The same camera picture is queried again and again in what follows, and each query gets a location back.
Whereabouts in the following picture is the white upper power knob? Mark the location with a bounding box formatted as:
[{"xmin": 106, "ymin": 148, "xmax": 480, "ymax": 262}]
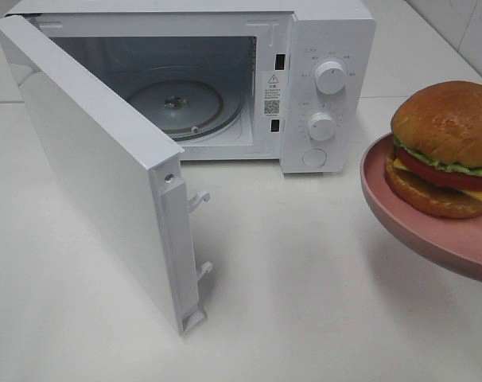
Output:
[{"xmin": 313, "ymin": 57, "xmax": 348, "ymax": 96}]

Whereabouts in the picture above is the white microwave oven body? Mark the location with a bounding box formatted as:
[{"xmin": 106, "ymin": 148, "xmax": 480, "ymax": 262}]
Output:
[{"xmin": 0, "ymin": 1, "xmax": 376, "ymax": 173}]

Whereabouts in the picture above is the round white door-release button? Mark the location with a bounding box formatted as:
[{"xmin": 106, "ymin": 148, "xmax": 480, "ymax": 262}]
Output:
[{"xmin": 302, "ymin": 148, "xmax": 327, "ymax": 168}]

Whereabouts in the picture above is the white microwave door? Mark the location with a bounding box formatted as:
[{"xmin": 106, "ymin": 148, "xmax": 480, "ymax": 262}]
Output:
[{"xmin": 0, "ymin": 15, "xmax": 212, "ymax": 334}]

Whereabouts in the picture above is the pink round plate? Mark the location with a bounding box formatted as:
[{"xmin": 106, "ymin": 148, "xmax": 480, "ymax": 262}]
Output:
[{"xmin": 360, "ymin": 134, "xmax": 482, "ymax": 282}]

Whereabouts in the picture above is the toy hamburger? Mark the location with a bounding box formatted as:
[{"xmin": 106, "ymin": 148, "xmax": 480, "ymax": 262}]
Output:
[{"xmin": 384, "ymin": 81, "xmax": 482, "ymax": 219}]

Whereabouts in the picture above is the white timer knob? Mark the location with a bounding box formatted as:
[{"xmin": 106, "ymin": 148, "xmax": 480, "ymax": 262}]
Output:
[{"xmin": 307, "ymin": 112, "xmax": 336, "ymax": 142}]

